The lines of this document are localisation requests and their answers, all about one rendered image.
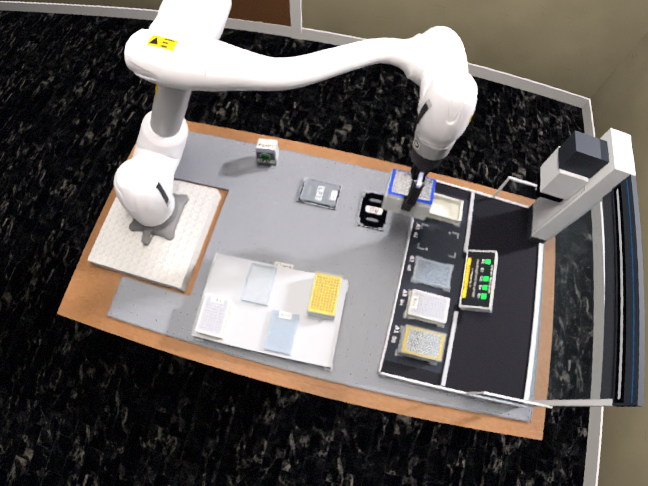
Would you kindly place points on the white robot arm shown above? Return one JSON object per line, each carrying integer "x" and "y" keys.
{"x": 177, "y": 52}

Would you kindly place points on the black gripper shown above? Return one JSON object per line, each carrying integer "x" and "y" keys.
{"x": 421, "y": 168}

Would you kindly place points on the black flat nest plate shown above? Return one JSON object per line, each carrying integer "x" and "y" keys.
{"x": 371, "y": 215}

